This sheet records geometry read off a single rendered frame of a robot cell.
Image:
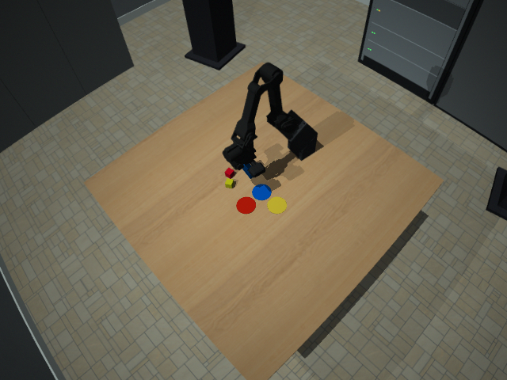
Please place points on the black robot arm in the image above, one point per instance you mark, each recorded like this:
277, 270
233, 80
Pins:
245, 127

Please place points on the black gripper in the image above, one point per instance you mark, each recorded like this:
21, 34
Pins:
254, 170

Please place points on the red circle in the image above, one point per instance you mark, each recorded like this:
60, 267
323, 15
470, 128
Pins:
246, 205

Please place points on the blue block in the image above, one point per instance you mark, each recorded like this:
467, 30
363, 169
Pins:
246, 167

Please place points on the blue circle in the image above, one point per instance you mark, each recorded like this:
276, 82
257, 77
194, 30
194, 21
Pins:
261, 192

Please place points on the yellow circle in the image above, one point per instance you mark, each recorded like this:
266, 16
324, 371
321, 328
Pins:
277, 205

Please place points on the red cube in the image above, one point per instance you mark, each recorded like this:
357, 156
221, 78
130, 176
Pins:
229, 173

